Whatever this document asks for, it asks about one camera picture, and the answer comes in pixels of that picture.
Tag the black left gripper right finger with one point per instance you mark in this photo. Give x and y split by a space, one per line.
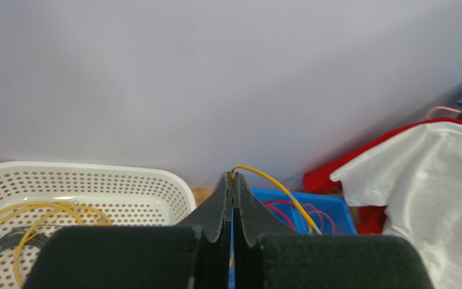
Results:
269 254

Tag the blue divided bin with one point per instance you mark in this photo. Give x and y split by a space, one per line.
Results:
330 213

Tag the red garment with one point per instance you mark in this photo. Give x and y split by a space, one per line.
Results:
414 173

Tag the white oval basket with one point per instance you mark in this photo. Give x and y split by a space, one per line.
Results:
49 196

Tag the white t-shirt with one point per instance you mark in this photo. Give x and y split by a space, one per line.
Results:
442 259

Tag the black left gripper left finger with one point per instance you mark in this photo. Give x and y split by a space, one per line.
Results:
194 253

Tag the black coil in oval basket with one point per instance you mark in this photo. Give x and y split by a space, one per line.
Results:
13 238

